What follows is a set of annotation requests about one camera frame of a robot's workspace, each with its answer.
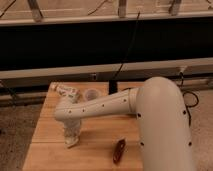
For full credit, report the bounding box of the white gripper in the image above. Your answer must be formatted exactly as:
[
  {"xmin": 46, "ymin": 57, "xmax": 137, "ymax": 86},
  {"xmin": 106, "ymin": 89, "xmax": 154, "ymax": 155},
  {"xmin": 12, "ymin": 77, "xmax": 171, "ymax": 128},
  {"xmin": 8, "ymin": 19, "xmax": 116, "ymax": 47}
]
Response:
[{"xmin": 64, "ymin": 119, "xmax": 81, "ymax": 142}]

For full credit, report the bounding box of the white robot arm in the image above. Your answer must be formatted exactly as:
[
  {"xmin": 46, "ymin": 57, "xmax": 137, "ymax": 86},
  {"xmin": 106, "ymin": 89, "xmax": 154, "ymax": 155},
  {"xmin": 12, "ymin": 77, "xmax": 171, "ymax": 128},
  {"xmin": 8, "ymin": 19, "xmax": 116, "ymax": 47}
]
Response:
[{"xmin": 54, "ymin": 77, "xmax": 196, "ymax": 171}]

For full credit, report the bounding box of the white wrapped snack bar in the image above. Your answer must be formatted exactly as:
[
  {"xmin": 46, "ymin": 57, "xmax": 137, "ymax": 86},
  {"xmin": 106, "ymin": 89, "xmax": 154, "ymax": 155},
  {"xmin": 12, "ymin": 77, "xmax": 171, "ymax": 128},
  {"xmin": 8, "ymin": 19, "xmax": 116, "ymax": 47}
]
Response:
[{"xmin": 50, "ymin": 84, "xmax": 79, "ymax": 99}]

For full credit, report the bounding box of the clear plastic cup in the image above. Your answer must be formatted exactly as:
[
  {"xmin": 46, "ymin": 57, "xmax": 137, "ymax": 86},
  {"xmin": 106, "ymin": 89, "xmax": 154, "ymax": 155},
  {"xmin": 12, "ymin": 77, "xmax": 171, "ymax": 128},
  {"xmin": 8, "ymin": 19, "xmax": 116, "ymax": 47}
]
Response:
[{"xmin": 84, "ymin": 89, "xmax": 99, "ymax": 101}]

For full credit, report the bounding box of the brown wooden object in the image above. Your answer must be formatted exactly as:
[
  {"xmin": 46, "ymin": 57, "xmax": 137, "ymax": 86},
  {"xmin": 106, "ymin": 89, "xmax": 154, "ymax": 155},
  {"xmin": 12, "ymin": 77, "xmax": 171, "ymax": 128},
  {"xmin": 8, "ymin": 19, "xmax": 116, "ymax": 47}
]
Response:
[{"xmin": 113, "ymin": 139, "xmax": 126, "ymax": 164}]

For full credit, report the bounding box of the black post on table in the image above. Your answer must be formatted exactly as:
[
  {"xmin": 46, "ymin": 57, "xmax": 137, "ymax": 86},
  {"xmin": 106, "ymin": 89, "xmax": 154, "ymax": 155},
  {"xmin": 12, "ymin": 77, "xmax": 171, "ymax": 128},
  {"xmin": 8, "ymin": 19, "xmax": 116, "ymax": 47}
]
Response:
[{"xmin": 109, "ymin": 80, "xmax": 118, "ymax": 94}]

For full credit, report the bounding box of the black hanging cable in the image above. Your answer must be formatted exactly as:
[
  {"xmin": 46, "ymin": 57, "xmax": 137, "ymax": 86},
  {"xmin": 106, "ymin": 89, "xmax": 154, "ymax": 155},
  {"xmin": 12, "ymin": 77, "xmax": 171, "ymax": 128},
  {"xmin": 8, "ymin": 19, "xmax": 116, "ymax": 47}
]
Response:
[{"xmin": 111, "ymin": 11, "xmax": 142, "ymax": 83}]

